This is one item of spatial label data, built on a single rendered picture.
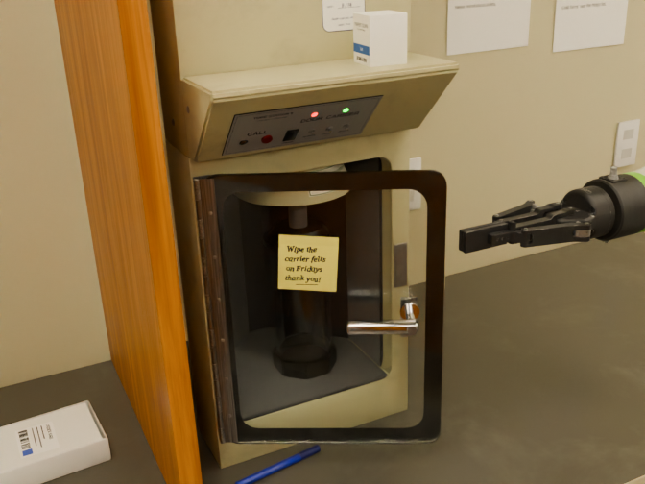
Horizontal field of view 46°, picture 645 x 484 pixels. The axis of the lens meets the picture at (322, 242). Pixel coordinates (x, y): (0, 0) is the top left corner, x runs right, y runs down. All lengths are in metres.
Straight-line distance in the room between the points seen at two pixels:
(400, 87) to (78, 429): 0.70
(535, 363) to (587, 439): 0.22
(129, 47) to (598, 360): 0.99
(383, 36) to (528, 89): 0.87
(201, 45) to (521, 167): 1.04
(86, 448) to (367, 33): 0.71
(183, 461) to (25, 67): 0.68
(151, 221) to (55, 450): 0.46
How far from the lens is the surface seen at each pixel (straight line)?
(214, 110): 0.85
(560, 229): 1.07
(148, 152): 0.85
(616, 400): 1.35
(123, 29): 0.82
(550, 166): 1.87
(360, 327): 0.96
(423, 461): 1.17
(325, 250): 0.97
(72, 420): 1.27
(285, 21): 0.97
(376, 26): 0.94
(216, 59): 0.95
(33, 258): 1.42
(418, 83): 0.95
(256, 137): 0.92
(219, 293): 1.01
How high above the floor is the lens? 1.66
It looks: 22 degrees down
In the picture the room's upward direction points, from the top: 2 degrees counter-clockwise
